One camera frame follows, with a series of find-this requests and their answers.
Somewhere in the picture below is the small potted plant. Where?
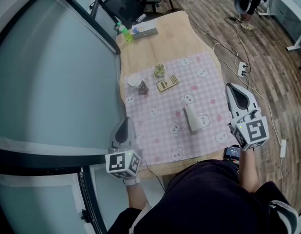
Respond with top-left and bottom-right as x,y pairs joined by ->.
153,63 -> 167,78

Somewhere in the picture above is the white looped floor cable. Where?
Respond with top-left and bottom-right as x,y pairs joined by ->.
212,42 -> 240,66

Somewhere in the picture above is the black mesh office chair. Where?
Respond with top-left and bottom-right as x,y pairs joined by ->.
89,0 -> 162,27

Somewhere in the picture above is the black device with screen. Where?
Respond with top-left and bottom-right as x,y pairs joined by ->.
223,145 -> 242,161

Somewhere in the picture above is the beige calculator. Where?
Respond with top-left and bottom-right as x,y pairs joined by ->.
156,74 -> 180,93

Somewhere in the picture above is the person's black clothing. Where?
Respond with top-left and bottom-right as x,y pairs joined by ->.
106,158 -> 300,234

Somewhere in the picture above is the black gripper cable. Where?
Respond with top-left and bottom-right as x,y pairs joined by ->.
140,163 -> 166,192

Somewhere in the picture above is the glass jar with white lid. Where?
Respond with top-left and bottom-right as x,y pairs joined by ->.
127,74 -> 150,96

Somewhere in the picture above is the black floor cable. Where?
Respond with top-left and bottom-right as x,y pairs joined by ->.
224,8 -> 251,74

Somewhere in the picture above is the white adapter cable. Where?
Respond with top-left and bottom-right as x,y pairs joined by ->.
244,78 -> 285,141

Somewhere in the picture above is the person's left forearm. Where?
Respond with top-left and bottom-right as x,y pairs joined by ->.
125,183 -> 149,211

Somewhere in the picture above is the pink checked bear tablecloth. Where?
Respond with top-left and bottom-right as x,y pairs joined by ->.
123,52 -> 237,165

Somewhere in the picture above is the person's right forearm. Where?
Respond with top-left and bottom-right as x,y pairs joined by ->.
237,149 -> 261,194

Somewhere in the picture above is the black window frame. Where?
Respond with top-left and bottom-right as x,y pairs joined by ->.
0,0 -> 122,234

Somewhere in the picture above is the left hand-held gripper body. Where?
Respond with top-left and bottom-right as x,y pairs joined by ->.
105,144 -> 143,179

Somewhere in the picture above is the white power strip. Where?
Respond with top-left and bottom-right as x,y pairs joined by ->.
237,61 -> 247,78

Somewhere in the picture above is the white desk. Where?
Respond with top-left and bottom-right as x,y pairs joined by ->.
259,0 -> 301,52

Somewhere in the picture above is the grey tissue box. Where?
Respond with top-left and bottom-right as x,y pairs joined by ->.
131,18 -> 159,40

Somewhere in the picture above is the white wristband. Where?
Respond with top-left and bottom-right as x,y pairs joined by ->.
122,175 -> 141,186

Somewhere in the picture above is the green drink bottle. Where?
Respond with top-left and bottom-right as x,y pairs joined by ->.
116,21 -> 134,44

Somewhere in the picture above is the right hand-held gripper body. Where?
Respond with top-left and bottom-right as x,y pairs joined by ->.
227,107 -> 270,152

